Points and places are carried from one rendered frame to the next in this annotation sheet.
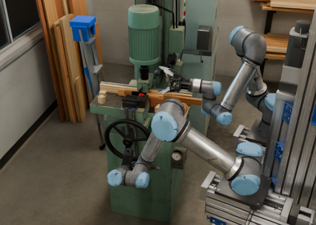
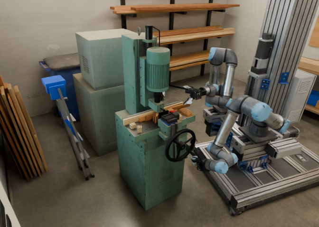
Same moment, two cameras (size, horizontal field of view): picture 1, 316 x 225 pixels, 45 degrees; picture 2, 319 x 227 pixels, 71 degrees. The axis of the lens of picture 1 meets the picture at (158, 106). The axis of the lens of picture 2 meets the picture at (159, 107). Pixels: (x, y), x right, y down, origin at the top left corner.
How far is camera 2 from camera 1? 1.62 m
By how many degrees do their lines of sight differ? 42
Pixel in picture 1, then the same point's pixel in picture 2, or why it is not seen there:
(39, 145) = (29, 210)
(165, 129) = (266, 112)
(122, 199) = (154, 196)
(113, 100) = (143, 126)
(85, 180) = (103, 205)
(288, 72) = (262, 62)
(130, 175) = (229, 159)
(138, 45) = (162, 77)
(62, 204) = not seen: outside the picture
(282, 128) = (259, 94)
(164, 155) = not seen: hidden behind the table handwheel
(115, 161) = (151, 170)
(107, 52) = not seen: hidden behind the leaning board
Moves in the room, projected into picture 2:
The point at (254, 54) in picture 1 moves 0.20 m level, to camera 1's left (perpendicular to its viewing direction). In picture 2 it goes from (235, 60) to (223, 65)
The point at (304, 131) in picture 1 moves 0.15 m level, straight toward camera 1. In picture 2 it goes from (275, 90) to (289, 98)
